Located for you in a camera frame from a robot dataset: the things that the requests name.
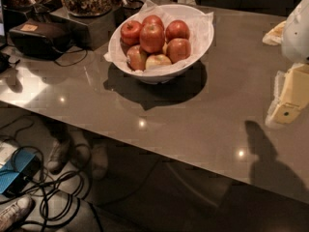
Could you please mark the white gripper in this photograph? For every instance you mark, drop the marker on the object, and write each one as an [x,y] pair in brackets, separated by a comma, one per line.
[296,36]

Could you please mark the red apple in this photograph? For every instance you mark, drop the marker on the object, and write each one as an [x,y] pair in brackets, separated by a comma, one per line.
[152,38]
[178,49]
[177,29]
[152,20]
[130,32]

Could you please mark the white paper bowl liner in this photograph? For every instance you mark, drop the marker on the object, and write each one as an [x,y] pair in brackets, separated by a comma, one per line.
[201,26]

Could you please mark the yellow-red apple front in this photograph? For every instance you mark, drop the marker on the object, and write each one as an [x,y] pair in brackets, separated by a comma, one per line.
[157,60]

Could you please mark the red-yellow apple front left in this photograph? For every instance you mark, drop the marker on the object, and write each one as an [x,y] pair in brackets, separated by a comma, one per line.
[136,58]

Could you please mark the black cup with spoon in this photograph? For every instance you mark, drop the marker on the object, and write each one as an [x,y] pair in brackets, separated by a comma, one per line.
[131,7]

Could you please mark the black VR headset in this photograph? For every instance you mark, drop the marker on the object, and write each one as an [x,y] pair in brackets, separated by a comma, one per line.
[41,40]

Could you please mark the blue box on floor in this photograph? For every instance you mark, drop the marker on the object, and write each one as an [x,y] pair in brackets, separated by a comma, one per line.
[16,167]

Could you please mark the white sneaker bottom left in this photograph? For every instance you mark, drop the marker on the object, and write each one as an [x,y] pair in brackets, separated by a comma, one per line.
[15,213]

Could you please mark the dark square pedestal block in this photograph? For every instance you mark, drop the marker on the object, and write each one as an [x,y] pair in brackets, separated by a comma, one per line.
[88,32]

